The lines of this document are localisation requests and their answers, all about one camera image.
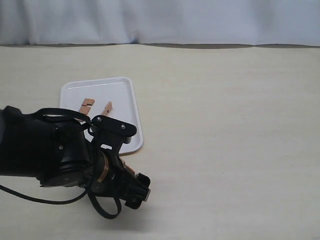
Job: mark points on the white backdrop cloth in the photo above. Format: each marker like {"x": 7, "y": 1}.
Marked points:
{"x": 93, "y": 22}

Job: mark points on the white plastic tray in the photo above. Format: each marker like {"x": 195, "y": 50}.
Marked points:
{"x": 116, "y": 90}

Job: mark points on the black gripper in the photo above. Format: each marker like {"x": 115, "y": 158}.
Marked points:
{"x": 111, "y": 180}

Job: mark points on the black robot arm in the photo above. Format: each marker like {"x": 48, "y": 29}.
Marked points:
{"x": 65, "y": 148}

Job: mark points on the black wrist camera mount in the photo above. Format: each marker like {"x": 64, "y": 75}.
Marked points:
{"x": 111, "y": 132}

